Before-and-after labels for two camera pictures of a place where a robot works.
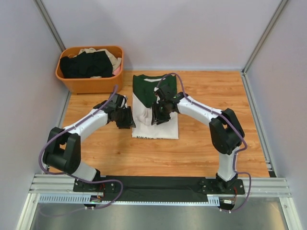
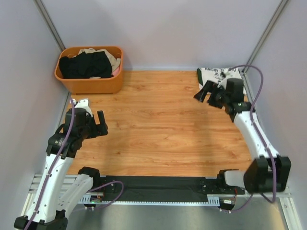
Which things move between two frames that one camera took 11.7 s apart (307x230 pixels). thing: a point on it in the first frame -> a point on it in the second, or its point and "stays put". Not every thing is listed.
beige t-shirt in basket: [114, 61] stays put
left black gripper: [129, 122] -> [100, 129]
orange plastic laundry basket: [95, 85] stays put
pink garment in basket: [116, 71] stays put
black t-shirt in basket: [87, 64] stays put
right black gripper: [154, 109] -> [200, 96]
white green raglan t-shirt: [144, 96] -> [218, 75]
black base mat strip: [157, 189] stays put
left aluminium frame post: [50, 24] stays put
